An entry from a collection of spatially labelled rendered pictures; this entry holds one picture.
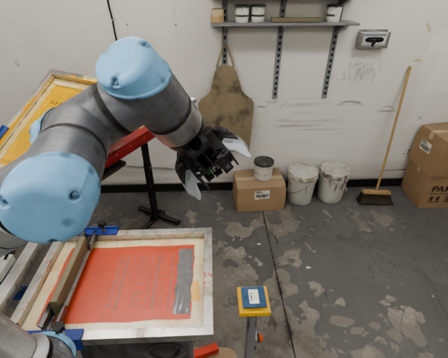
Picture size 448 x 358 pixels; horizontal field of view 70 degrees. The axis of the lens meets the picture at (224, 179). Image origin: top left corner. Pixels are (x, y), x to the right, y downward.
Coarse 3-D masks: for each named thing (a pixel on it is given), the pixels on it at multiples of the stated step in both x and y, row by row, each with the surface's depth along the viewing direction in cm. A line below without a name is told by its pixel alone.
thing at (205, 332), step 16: (96, 240) 163; (208, 240) 158; (48, 256) 150; (208, 256) 150; (48, 272) 145; (208, 272) 142; (32, 288) 135; (208, 288) 135; (32, 304) 132; (208, 304) 128; (16, 320) 123; (208, 320) 123; (96, 336) 117; (112, 336) 117; (128, 336) 117; (144, 336) 117; (160, 336) 117; (176, 336) 118; (192, 336) 118; (208, 336) 118
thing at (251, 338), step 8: (240, 288) 139; (264, 288) 139; (240, 296) 136; (240, 304) 133; (240, 312) 130; (248, 312) 130; (256, 312) 130; (264, 312) 130; (248, 320) 140; (256, 320) 140; (248, 328) 144; (248, 336) 147; (256, 336) 150; (248, 344) 151; (256, 344) 150; (248, 352) 155
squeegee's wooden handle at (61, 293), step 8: (80, 240) 149; (80, 248) 145; (88, 248) 154; (72, 256) 140; (80, 256) 144; (72, 264) 137; (80, 264) 144; (64, 272) 133; (72, 272) 135; (64, 280) 130; (72, 280) 135; (56, 288) 126; (64, 288) 128; (56, 296) 123; (64, 296) 128; (56, 304) 122; (56, 312) 125
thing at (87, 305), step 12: (84, 288) 139; (96, 288) 139; (108, 288) 139; (48, 300) 134; (72, 300) 134; (84, 300) 134; (96, 300) 134; (72, 312) 129; (84, 312) 129; (96, 312) 129; (108, 312) 129; (120, 312) 129; (132, 312) 129; (144, 312) 129; (156, 312) 129; (168, 312) 129; (36, 324) 125
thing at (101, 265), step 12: (72, 252) 156; (96, 252) 156; (108, 252) 156; (120, 252) 156; (132, 252) 156; (144, 252) 156; (156, 252) 156; (168, 252) 156; (96, 264) 150; (108, 264) 150; (192, 264) 150; (60, 276) 144; (84, 276) 144; (96, 276) 144; (108, 276) 144
